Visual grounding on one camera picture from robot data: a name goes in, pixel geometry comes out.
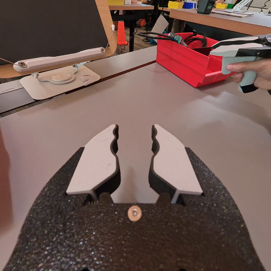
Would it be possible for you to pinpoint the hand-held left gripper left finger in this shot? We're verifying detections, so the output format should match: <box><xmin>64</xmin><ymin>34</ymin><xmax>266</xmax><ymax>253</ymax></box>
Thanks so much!
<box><xmin>66</xmin><ymin>124</ymin><xmax>121</xmax><ymax>201</ymax></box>

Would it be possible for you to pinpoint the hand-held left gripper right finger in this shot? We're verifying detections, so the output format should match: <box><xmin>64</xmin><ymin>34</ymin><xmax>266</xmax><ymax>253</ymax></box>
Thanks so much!
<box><xmin>148</xmin><ymin>124</ymin><xmax>204</xmax><ymax>204</ymax></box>

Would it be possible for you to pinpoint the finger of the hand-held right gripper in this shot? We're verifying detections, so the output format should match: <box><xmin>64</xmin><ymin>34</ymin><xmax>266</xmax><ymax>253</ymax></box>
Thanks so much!
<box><xmin>211</xmin><ymin>35</ymin><xmax>265</xmax><ymax>50</ymax></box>
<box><xmin>208</xmin><ymin>43</ymin><xmax>259</xmax><ymax>57</ymax></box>

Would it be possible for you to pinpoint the red plastic bin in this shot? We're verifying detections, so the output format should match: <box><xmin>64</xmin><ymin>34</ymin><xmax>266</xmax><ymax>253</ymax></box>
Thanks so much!
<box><xmin>156</xmin><ymin>32</ymin><xmax>237</xmax><ymax>88</ymax></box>

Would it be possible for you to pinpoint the braided cable with green plug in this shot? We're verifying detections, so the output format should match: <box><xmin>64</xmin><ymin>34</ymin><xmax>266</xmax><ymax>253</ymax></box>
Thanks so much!
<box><xmin>138</xmin><ymin>31</ymin><xmax>189</xmax><ymax>47</ymax></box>

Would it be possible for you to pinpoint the person's right hand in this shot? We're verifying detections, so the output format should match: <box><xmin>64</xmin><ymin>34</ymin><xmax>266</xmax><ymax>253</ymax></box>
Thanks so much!
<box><xmin>227</xmin><ymin>58</ymin><xmax>271</xmax><ymax>91</ymax></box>

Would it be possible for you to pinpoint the grey table with wooden edge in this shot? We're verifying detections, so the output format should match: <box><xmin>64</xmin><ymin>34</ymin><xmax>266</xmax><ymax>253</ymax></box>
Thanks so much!
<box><xmin>109</xmin><ymin>4</ymin><xmax>154</xmax><ymax>53</ymax></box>
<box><xmin>169</xmin><ymin>8</ymin><xmax>271</xmax><ymax>36</ymax></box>

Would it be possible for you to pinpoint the dark green device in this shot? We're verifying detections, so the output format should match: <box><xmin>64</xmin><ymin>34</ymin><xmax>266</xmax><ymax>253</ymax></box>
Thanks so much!
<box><xmin>197</xmin><ymin>0</ymin><xmax>216</xmax><ymax>14</ymax></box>

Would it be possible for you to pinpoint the white leaning panel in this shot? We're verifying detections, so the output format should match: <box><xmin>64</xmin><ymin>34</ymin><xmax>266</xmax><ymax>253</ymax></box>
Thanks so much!
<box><xmin>151</xmin><ymin>15</ymin><xmax>169</xmax><ymax>33</ymax></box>

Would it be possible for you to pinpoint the white stand base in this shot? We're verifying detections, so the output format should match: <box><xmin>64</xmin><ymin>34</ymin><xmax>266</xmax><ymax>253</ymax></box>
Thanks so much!
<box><xmin>20</xmin><ymin>65</ymin><xmax>101</xmax><ymax>100</ymax></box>

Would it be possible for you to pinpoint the orange traffic cone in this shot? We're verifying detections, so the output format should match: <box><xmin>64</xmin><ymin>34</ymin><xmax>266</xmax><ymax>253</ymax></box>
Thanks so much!
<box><xmin>117</xmin><ymin>21</ymin><xmax>129</xmax><ymax>45</ymax></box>

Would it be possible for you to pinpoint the wooden framed black board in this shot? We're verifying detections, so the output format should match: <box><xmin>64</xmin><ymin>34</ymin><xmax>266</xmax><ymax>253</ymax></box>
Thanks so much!
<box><xmin>0</xmin><ymin>0</ymin><xmax>117</xmax><ymax>79</ymax></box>

